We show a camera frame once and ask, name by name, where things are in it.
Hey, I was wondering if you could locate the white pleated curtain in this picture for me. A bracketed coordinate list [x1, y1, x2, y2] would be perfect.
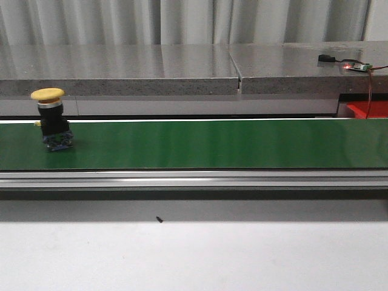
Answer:
[0, 0, 388, 45]

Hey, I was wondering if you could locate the yellow mushroom push button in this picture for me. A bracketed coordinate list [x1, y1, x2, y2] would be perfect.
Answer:
[31, 88, 73, 152]

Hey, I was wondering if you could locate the red plastic tray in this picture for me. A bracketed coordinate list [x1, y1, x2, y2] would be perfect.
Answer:
[347, 101, 388, 119]

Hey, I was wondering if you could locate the small green circuit board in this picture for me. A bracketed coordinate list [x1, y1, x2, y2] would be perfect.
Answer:
[343, 62, 373, 72]

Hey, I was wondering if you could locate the black plug connector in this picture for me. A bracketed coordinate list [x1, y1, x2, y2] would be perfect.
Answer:
[318, 54, 336, 62]

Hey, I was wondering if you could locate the green conveyor belt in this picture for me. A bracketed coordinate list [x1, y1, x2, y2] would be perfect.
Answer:
[1, 119, 387, 171]

